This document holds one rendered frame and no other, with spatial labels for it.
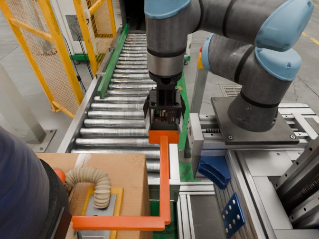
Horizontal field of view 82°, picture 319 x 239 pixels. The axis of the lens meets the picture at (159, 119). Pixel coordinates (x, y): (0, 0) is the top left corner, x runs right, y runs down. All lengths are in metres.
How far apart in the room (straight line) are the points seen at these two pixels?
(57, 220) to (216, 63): 0.53
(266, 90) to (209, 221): 0.97
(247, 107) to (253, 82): 0.08
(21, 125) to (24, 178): 1.81
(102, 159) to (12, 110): 1.39
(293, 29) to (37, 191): 0.40
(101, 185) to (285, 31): 0.49
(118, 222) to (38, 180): 0.19
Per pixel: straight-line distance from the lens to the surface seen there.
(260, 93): 0.58
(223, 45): 0.60
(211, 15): 0.39
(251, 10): 0.36
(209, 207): 1.38
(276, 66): 0.55
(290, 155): 0.78
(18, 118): 2.00
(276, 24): 0.34
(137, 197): 0.57
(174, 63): 0.36
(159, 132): 0.50
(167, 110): 0.42
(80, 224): 0.43
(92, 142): 1.26
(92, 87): 1.65
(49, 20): 1.40
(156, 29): 0.34
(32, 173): 0.27
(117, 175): 0.61
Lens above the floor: 1.47
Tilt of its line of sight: 44 degrees down
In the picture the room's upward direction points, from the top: straight up
